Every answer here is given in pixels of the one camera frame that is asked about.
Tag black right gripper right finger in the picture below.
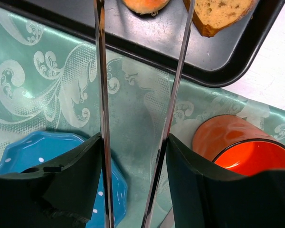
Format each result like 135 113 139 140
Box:
166 135 285 228

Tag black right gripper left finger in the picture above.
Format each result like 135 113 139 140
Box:
0 134 102 228

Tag metal serving tongs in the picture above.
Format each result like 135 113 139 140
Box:
94 0 195 228

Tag small round bun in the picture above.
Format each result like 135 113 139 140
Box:
122 0 170 15

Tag bread slice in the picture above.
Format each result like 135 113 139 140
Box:
192 0 257 38

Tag blue dotted plate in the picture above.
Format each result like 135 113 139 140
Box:
0 131 128 227

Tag orange enamel mug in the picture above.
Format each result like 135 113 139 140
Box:
192 115 285 176

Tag green satin placemat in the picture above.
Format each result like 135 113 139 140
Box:
0 8 285 228

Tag black baking tray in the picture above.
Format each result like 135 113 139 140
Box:
0 0 285 87

